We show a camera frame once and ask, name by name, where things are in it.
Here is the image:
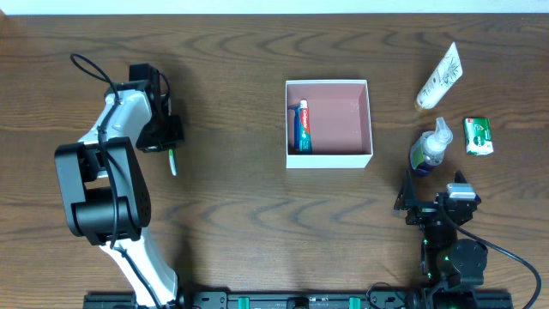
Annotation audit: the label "black mounting rail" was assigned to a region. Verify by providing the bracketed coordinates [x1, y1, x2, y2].
[82, 289, 515, 309]

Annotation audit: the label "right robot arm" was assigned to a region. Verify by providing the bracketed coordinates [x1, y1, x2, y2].
[394, 170, 488, 308]

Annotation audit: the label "clear pump soap bottle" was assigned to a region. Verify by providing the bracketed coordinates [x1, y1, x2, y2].
[409, 117, 453, 177]

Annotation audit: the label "red green toothpaste tube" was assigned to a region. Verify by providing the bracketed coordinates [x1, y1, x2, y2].
[298, 100, 312, 155]

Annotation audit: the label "blue disposable razor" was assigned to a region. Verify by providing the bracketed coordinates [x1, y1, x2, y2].
[288, 104, 301, 152]

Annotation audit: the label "green soap bar package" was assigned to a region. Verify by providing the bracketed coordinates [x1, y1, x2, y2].
[463, 118, 494, 156]

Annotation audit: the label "green white toothbrush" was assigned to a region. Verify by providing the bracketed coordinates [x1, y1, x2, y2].
[169, 149, 178, 177]

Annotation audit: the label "white botanical lotion tube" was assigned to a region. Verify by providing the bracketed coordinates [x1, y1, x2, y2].
[414, 42, 463, 111]

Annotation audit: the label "white cardboard box pink interior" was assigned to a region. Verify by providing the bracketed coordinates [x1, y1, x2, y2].
[285, 79, 374, 169]

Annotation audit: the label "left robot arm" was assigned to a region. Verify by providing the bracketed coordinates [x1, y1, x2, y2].
[54, 64, 184, 308]

